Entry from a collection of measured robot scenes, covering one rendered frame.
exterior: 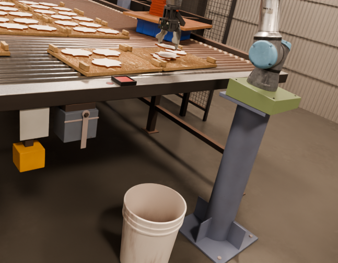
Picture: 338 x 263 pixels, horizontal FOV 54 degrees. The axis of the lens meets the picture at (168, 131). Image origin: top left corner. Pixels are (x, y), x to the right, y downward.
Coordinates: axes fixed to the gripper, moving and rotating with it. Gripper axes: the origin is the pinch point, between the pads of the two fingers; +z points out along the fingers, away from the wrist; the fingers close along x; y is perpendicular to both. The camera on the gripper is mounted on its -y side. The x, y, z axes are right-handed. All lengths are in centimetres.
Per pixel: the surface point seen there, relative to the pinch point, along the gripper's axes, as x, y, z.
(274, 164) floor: 50, -129, 101
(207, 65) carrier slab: 16.7, -16.1, 7.2
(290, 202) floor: 77, -81, 101
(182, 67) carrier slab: 12.4, 3.0, 7.1
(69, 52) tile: -23, 45, 6
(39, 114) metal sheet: 3, 80, 18
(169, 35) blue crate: -33, -51, 4
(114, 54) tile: -13.7, 25.1, 6.0
